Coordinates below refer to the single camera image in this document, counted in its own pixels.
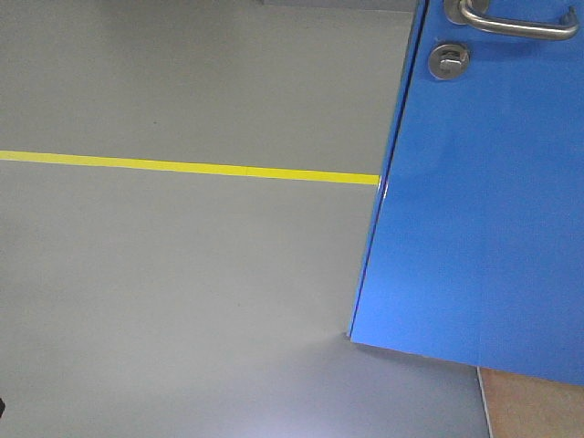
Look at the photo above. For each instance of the steel thumb turn lock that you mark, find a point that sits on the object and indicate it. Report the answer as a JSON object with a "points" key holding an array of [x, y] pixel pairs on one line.
{"points": [[449, 61]]}

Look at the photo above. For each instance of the steel door lever handle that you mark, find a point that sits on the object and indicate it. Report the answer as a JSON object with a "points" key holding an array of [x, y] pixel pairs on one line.
{"points": [[474, 14]]}

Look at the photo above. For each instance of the blue door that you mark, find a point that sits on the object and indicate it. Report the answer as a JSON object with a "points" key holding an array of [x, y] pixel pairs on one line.
{"points": [[475, 249]]}

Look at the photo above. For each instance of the plywood base platform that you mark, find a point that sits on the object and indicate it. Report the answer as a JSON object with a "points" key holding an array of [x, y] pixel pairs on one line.
{"points": [[521, 406]]}

